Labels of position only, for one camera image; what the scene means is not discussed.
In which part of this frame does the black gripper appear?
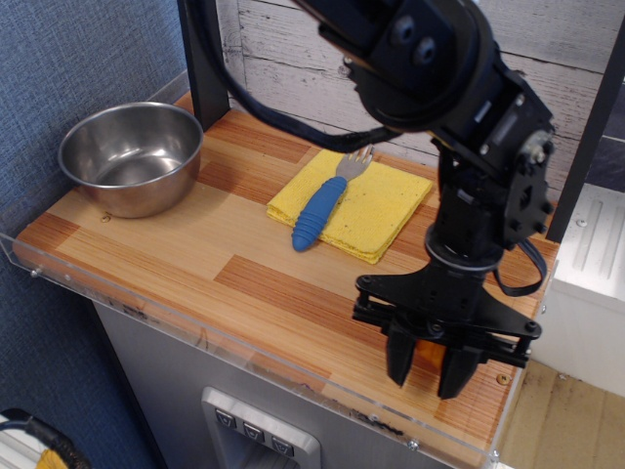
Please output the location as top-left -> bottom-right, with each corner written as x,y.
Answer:
351,253 -> 543,401

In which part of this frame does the orange cheese wedge toy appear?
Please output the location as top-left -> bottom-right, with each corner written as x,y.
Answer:
415,340 -> 446,376

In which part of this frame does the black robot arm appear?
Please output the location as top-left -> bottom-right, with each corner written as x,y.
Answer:
303,1 -> 554,399

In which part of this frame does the clear acrylic table guard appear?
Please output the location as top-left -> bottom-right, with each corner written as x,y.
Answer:
0,233 -> 560,469

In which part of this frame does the white side cabinet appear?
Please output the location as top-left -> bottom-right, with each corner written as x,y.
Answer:
531,184 -> 624,396

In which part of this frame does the yellow folded cloth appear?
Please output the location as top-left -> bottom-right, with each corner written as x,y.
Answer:
267,150 -> 433,264

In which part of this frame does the silver dispenser button panel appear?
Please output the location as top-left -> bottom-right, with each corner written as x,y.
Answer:
201,387 -> 322,468

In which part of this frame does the grey toy fridge cabinet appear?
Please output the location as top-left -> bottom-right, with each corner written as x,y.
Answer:
92,300 -> 440,469

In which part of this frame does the stainless steel bowl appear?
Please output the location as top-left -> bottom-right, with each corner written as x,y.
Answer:
58,102 -> 204,219

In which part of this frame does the blue handled fork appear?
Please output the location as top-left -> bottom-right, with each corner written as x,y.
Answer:
292,145 -> 374,252

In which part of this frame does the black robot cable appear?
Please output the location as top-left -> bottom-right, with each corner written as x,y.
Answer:
192,0 -> 392,152

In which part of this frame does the right black vertical post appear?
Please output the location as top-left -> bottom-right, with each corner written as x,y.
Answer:
546,21 -> 624,242

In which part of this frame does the black vertical post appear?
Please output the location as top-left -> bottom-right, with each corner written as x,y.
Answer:
546,21 -> 624,242
177,1 -> 230,131

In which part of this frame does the left black vertical post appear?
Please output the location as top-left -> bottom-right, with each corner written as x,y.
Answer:
177,1 -> 230,131

